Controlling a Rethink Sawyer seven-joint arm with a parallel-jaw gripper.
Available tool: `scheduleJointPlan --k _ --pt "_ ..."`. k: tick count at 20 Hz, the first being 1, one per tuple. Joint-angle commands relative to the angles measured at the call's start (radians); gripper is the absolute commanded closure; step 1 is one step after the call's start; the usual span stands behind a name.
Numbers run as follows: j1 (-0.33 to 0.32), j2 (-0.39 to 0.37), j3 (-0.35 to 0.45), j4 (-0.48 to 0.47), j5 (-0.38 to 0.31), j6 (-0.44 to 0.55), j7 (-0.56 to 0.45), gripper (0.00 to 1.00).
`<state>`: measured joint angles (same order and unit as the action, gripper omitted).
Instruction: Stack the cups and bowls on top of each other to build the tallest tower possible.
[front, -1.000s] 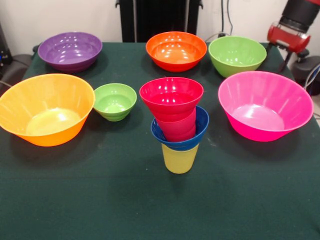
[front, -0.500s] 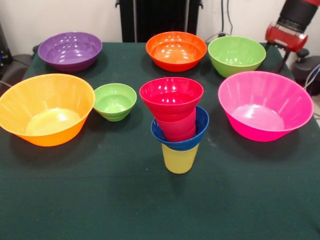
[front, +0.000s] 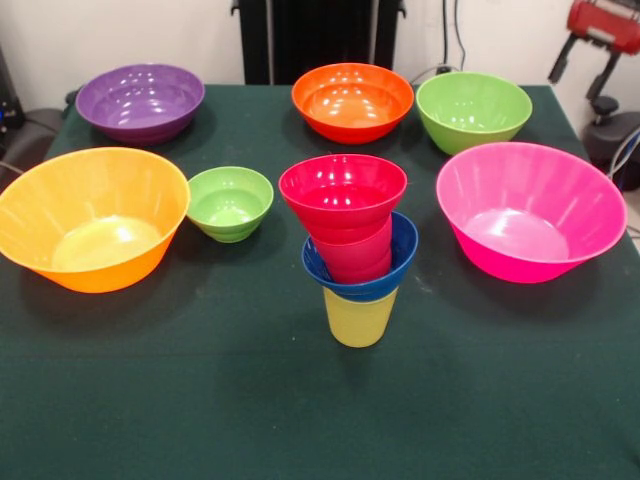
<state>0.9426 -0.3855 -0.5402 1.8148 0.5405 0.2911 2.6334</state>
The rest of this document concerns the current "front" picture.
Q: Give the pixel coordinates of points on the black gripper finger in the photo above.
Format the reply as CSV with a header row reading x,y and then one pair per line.
x,y
561,57
602,75

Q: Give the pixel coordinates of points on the dark green tablecloth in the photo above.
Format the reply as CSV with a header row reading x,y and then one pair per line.
x,y
320,400

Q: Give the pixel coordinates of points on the red cup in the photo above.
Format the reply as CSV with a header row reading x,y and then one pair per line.
x,y
357,260

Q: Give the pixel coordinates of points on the large pink bowl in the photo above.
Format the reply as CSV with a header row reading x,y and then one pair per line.
x,y
530,210

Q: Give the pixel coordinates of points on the black power plug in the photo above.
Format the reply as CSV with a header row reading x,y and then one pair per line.
x,y
444,67

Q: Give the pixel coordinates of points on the large yellow-orange bowl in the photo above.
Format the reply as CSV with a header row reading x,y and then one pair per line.
x,y
95,215

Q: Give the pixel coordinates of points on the yellow translucent cup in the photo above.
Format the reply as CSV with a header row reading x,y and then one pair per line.
x,y
357,320

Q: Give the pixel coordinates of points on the small blue bowl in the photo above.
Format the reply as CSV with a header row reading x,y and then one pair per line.
x,y
405,250

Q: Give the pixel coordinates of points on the black round base with knob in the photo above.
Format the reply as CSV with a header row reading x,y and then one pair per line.
x,y
615,135

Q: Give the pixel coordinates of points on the black device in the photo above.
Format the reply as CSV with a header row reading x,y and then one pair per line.
x,y
9,112

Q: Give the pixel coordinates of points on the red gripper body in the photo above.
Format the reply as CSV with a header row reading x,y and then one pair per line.
x,y
607,25

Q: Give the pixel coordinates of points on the orange bowl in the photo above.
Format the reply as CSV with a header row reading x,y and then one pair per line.
x,y
352,105

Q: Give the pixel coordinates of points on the small green bowl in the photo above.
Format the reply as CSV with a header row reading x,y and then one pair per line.
x,y
230,205

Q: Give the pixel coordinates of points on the purple bowl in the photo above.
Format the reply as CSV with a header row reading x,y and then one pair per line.
x,y
140,100

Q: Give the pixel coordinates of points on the large light green bowl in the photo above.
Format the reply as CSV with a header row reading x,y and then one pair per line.
x,y
472,110

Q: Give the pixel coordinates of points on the small red bowl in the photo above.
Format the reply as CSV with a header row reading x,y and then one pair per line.
x,y
342,195

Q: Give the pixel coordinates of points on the small black knob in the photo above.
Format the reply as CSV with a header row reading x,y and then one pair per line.
x,y
71,97

